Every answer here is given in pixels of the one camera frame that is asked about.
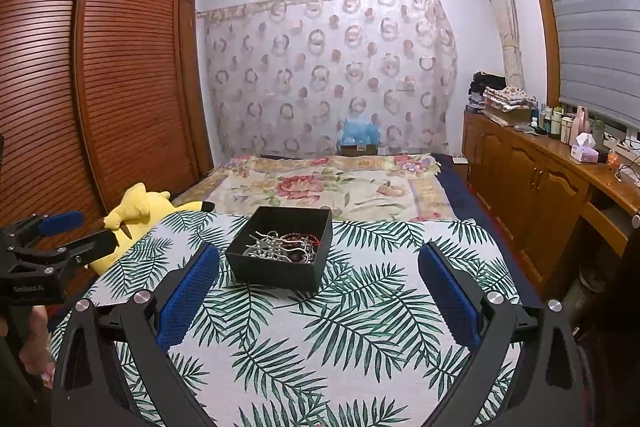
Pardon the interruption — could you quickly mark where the white power strip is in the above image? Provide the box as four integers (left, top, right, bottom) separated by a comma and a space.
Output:
602, 134, 640, 164

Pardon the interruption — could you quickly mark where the wooden sideboard cabinet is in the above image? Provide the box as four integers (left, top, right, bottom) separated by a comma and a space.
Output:
462, 109, 640, 299

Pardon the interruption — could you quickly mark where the palm leaf printed blanket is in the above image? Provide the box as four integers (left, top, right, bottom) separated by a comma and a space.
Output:
50, 212, 527, 427

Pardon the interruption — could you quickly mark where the wooden window frame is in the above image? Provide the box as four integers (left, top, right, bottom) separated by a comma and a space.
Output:
517, 0, 577, 108

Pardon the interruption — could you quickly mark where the blue bag on box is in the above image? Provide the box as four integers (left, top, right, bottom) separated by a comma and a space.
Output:
340, 117, 384, 147

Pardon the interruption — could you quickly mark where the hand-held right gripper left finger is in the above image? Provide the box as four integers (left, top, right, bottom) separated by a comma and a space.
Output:
50, 243, 221, 427

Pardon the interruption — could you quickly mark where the brown slatted wooden wardrobe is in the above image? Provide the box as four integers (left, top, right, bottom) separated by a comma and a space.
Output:
0, 0, 216, 309

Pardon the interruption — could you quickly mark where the red bead bracelet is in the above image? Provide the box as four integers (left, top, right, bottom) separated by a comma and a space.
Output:
279, 233, 321, 249

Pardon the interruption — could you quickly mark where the black square box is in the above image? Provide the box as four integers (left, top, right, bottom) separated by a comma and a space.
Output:
225, 206, 334, 293

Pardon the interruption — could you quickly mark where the pink tissue box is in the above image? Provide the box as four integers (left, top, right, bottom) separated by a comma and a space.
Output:
570, 133, 600, 164

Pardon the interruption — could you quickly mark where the floral bedspread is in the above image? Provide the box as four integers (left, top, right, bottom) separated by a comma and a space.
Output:
172, 154, 454, 223

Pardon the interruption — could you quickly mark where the yellow plush toy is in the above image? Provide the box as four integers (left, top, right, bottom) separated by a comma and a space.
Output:
89, 183, 216, 278

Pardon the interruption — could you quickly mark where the row of cosmetic bottles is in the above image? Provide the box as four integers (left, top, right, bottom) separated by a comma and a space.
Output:
530, 104, 609, 148

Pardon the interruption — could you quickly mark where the dark blue bed sheet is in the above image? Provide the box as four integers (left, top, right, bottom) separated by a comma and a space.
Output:
434, 152, 544, 309

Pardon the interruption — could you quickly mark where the grey striped window blind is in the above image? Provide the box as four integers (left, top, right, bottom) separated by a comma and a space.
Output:
527, 0, 640, 128

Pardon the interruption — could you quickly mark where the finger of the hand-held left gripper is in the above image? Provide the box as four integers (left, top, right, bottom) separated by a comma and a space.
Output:
12, 228, 119, 269
17, 210, 85, 241

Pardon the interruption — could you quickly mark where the dark folded clothes stack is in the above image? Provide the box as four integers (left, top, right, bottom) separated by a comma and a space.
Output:
468, 71, 509, 110

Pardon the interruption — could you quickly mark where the person's left hand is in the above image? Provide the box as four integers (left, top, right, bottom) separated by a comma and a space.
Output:
20, 304, 55, 391

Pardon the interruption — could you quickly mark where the circle patterned curtain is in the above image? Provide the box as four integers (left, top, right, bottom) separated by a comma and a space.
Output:
202, 0, 459, 158

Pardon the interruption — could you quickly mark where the beige gathered drape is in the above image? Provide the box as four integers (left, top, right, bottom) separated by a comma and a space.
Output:
474, 0, 526, 88

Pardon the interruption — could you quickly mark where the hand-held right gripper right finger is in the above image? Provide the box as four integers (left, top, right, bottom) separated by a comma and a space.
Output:
417, 243, 597, 427

